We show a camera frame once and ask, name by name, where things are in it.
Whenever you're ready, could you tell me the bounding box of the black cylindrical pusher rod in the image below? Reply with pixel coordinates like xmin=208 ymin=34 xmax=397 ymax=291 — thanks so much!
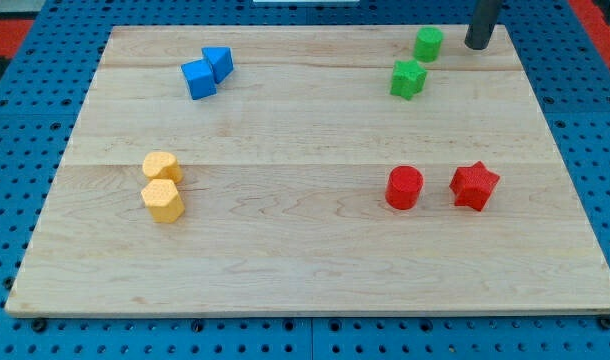
xmin=464 ymin=0 xmax=503 ymax=50

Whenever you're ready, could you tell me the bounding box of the green cylinder block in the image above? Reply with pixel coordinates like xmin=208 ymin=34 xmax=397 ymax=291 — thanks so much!
xmin=413 ymin=26 xmax=443 ymax=62

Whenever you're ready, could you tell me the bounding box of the blue triangle block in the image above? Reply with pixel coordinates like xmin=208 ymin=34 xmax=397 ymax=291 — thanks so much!
xmin=201 ymin=47 xmax=234 ymax=84

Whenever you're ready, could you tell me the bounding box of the blue cube block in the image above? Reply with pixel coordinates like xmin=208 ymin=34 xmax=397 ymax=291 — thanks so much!
xmin=181 ymin=59 xmax=217 ymax=100

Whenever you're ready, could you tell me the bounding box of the green star block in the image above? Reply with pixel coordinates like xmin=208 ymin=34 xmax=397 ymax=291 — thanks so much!
xmin=390 ymin=59 xmax=427 ymax=100

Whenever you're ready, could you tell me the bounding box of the red star block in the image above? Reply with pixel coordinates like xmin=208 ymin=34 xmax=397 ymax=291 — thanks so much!
xmin=449 ymin=161 xmax=501 ymax=212

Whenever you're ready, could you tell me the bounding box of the red cylinder block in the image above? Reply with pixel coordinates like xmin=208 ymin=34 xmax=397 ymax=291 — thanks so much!
xmin=385 ymin=166 xmax=424 ymax=210

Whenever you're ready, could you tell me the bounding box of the wooden board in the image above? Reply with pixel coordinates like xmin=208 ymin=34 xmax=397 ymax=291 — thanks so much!
xmin=5 ymin=25 xmax=610 ymax=319

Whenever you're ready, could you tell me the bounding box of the yellow heart block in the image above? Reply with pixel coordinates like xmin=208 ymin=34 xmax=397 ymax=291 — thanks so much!
xmin=141 ymin=151 xmax=184 ymax=183

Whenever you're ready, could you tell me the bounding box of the yellow hexagon block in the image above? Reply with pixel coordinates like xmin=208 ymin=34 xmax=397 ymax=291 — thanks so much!
xmin=141 ymin=179 xmax=185 ymax=223

